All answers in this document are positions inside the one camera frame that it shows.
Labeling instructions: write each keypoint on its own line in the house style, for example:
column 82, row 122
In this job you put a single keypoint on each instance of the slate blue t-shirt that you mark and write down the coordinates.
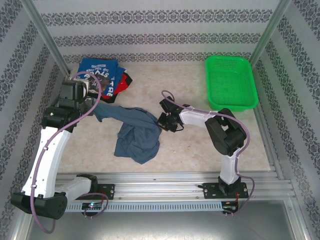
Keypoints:
column 137, row 140

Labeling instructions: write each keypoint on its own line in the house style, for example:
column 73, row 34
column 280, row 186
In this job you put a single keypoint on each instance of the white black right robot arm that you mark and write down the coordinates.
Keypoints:
column 195, row 117

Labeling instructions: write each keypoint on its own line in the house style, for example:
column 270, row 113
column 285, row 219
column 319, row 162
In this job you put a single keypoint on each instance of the royal blue printed t-shirt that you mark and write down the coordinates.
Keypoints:
column 100, row 67

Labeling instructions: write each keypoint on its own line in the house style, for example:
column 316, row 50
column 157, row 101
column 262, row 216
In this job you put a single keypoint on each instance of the red t-shirt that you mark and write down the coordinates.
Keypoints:
column 123, row 86

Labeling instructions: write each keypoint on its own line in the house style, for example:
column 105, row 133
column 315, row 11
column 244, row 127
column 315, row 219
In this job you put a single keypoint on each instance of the green plastic basket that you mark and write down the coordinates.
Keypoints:
column 231, row 82

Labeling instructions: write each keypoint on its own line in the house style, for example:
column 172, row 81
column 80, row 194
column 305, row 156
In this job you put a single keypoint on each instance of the small circuit board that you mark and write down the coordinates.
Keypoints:
column 92, row 205
column 231, row 207

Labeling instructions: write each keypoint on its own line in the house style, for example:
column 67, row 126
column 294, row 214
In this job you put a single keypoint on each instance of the aluminium mounting rail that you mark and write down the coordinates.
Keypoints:
column 160, row 187

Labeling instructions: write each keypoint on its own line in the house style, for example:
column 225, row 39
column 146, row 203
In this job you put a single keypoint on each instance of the aluminium frame post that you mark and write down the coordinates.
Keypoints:
column 269, row 30
column 46, row 35

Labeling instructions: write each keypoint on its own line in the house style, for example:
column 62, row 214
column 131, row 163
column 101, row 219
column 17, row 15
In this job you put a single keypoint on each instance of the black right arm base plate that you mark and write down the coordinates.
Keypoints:
column 210, row 191

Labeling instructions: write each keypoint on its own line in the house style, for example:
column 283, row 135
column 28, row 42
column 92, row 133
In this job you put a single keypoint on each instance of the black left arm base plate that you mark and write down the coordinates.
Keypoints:
column 107, row 191

